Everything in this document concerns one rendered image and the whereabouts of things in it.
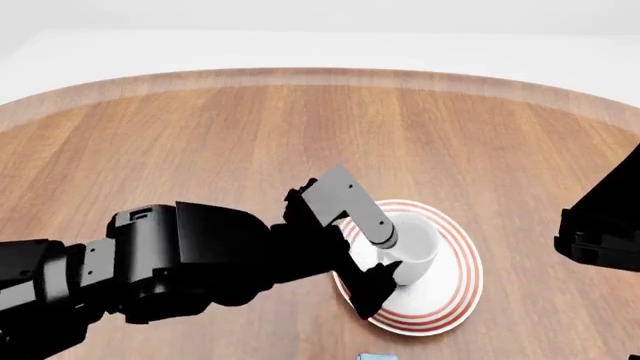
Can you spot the white plate with red rings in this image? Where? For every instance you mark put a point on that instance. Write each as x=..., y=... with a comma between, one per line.
x=450, y=296

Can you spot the white mug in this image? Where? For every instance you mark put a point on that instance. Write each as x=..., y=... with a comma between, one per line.
x=420, y=247

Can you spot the small blue box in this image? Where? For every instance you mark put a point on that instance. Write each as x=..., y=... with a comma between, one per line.
x=376, y=357

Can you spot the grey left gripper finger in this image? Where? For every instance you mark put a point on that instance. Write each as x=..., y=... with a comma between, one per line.
x=345, y=195

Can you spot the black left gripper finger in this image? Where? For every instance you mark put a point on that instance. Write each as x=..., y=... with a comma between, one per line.
x=370, y=288

